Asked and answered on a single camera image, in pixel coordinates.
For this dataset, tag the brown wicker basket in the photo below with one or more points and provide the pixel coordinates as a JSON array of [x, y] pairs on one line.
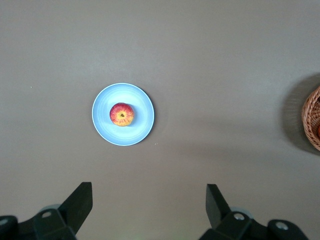
[[312, 120]]

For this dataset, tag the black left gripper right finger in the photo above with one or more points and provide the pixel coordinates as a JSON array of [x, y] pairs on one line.
[[217, 207]]

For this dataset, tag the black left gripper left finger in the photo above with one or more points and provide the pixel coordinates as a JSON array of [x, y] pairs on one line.
[[75, 207]]

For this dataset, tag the light blue round plate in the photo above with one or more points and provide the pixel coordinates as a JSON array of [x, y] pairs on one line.
[[140, 130]]

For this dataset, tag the red yellow apple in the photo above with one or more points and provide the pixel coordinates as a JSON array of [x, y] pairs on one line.
[[121, 114]]

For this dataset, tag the brown table cloth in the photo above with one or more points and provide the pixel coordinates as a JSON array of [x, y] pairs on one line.
[[200, 50]]

